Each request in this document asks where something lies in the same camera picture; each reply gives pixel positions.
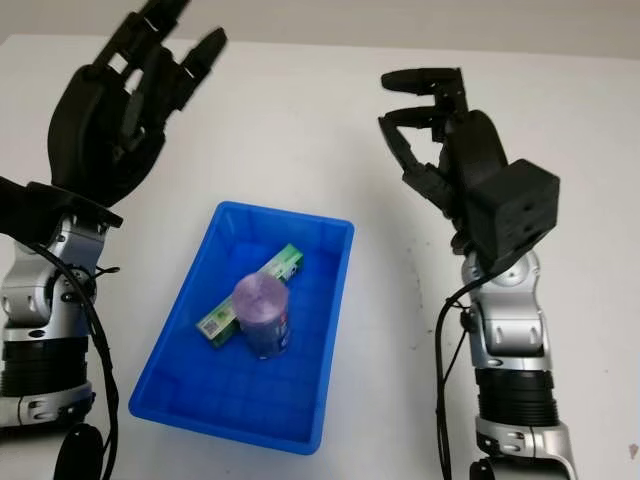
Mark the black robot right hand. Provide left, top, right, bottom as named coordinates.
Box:
left=378, top=66, right=511, bottom=252

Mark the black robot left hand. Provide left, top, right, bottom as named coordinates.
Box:
left=46, top=0, right=229, bottom=209

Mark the green toothpaste box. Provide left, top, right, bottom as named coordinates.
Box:
left=194, top=243, right=306, bottom=350

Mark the blue plastic tray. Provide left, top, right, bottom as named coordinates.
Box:
left=128, top=200, right=356, bottom=457

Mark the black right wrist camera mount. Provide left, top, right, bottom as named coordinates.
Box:
left=464, top=158, right=561, bottom=274

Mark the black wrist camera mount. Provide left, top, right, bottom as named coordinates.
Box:
left=0, top=174, right=124, bottom=242
left=464, top=158, right=561, bottom=274

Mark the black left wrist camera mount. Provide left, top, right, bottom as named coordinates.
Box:
left=0, top=174, right=124, bottom=242

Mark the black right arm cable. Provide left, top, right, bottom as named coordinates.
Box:
left=433, top=278, right=482, bottom=480

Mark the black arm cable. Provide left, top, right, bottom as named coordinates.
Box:
left=433, top=278, right=482, bottom=480
left=29, top=243, right=122, bottom=480

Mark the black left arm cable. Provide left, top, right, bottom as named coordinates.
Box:
left=29, top=243, right=122, bottom=480

